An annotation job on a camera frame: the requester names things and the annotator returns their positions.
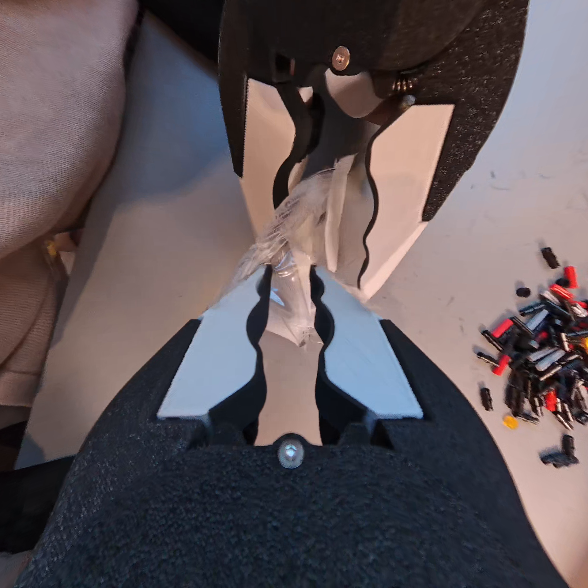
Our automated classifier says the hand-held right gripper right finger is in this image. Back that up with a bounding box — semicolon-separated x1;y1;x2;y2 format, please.
310;267;427;421

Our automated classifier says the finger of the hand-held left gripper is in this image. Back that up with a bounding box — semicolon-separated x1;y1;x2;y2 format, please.
241;77;324;249
354;97;457;301

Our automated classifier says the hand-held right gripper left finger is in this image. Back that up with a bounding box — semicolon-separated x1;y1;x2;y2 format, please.
156;267;273;424

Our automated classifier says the clear plastic bag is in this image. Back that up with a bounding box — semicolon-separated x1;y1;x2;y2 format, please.
225;170;346;346

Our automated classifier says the pile of mixed small plastic parts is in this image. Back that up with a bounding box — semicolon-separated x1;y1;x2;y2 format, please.
476;246;588;470

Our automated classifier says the grey desk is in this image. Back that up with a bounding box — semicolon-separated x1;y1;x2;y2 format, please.
19;14;588;588

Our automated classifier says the person's beige printed sweatshirt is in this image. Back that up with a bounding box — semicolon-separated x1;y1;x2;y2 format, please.
0;0;141;410

